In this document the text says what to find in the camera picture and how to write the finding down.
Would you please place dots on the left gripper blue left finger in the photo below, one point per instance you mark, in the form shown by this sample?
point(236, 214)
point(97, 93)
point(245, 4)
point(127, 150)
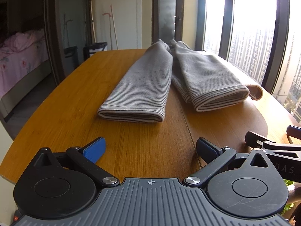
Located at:
point(90, 153)

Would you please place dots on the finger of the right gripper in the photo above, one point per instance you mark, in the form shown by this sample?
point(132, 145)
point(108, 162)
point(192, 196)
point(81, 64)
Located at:
point(255, 140)
point(294, 131)

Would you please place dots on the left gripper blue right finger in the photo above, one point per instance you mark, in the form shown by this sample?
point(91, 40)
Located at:
point(209, 152)

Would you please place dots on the grey striped sweater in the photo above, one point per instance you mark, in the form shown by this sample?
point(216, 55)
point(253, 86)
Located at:
point(206, 81)

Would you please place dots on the white bin black lid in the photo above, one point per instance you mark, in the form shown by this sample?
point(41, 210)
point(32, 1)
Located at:
point(90, 50)

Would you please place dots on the pink floral bed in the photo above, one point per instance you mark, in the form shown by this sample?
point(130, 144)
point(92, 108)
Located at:
point(21, 54)

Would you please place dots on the dark framed frosted window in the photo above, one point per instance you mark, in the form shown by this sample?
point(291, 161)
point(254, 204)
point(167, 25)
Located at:
point(167, 20)

